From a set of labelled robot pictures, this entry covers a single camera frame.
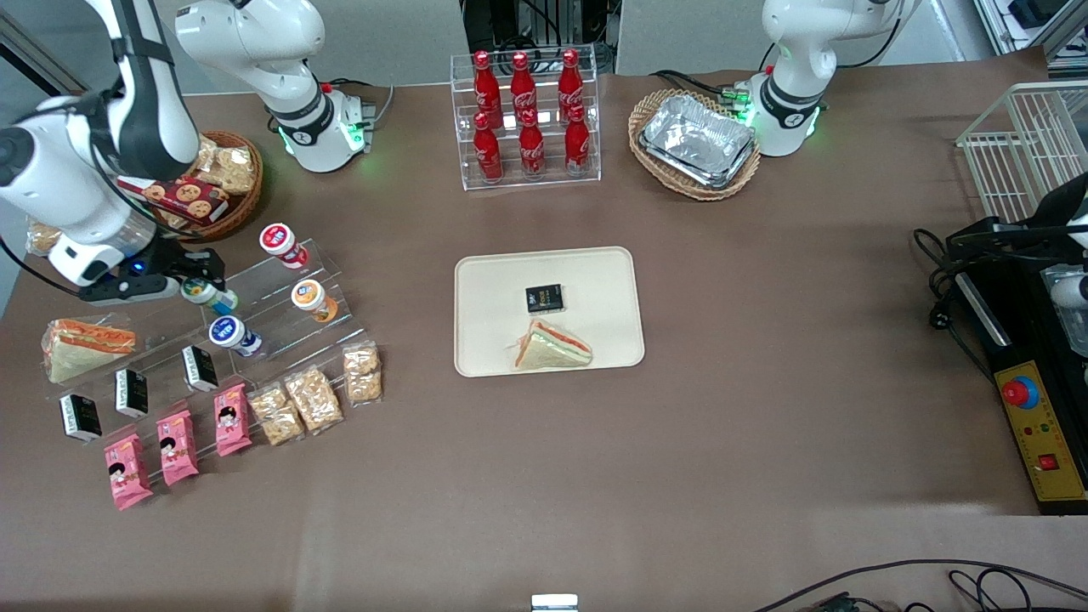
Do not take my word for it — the long black cable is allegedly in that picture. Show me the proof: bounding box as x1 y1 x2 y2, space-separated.
752 558 1088 612

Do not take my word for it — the black gum box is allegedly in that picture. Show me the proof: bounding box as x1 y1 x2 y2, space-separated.
115 367 150 418
181 344 219 393
524 284 567 315
59 394 103 443

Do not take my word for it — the clear acrylic bottle rack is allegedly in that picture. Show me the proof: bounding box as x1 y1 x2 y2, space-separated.
450 44 602 191

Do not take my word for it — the red lid yogurt cup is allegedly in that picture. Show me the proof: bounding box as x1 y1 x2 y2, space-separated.
259 223 309 270

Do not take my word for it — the black power cable with plug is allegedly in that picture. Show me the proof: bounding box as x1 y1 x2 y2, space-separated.
912 228 997 381

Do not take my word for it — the red cookie box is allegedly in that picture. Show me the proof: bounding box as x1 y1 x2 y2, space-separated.
119 176 230 226

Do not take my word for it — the green lid yogurt cup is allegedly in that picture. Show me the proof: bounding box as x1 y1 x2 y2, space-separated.
180 279 239 315

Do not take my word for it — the orange lid yogurt cup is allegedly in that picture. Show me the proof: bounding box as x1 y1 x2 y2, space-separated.
291 279 339 324

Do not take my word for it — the red cola bottle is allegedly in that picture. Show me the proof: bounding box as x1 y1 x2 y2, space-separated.
510 51 538 116
557 48 585 111
564 104 592 175
473 51 502 120
518 109 547 178
473 112 504 183

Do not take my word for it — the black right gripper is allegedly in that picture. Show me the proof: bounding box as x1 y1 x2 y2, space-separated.
81 245 227 305

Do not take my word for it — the pink snack pack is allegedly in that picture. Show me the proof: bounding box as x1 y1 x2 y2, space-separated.
104 433 154 511
213 383 253 457
156 410 200 487

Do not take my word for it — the clear acrylic stepped display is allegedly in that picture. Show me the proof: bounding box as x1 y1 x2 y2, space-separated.
47 238 368 430

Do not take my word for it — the beige plastic tray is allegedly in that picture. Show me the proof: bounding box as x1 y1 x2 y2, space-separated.
454 246 645 377

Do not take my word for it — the black background equipment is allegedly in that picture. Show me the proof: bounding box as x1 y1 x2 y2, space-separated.
463 0 619 49

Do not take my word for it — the looped black cable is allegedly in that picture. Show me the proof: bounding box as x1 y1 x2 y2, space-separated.
948 568 1034 612

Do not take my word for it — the white wire rack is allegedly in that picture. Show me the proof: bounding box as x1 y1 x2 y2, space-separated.
956 81 1088 224

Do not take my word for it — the wrapped triangle sandwich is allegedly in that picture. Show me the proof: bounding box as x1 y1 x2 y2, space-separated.
513 319 593 371
41 318 137 385

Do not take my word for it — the aluminium frame shelf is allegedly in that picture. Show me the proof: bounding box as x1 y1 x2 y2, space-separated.
973 0 1088 60

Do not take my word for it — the blue lid yogurt cup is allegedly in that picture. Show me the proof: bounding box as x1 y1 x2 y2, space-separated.
208 315 263 356

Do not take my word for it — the wicker basket with cookies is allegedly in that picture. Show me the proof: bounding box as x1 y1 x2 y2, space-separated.
127 130 264 241

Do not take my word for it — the clear bag nut snack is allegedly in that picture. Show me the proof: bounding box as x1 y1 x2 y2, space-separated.
248 384 304 446
343 342 383 405
284 365 344 435

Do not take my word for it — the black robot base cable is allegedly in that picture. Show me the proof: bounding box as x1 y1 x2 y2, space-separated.
650 70 751 107

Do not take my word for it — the black sealing machine yellow panel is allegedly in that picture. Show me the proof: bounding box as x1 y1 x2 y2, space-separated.
948 217 1088 517

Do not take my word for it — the clear plastic container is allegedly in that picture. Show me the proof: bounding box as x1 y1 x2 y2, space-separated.
1041 263 1088 358

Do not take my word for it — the aluminium foil container stack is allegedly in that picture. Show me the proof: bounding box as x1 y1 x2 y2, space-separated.
639 94 757 190

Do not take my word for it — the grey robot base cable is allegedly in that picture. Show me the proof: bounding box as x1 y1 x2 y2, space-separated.
323 78 397 128

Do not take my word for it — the wicker basket with foil containers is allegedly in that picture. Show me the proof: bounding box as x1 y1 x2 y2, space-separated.
628 88 762 201

